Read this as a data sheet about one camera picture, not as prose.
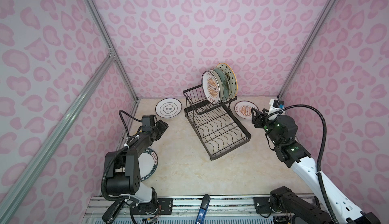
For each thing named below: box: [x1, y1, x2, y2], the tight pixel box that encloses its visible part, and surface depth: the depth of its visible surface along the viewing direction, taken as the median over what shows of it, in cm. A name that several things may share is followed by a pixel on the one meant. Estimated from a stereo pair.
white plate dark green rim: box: [137, 147, 159, 182], surface depth 90 cm
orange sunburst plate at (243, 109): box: [234, 100, 259, 120], surface depth 116 cm
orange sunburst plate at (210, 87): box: [201, 70, 221, 105], surface depth 91 cm
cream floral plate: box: [204, 69, 223, 105], surface depth 88 cm
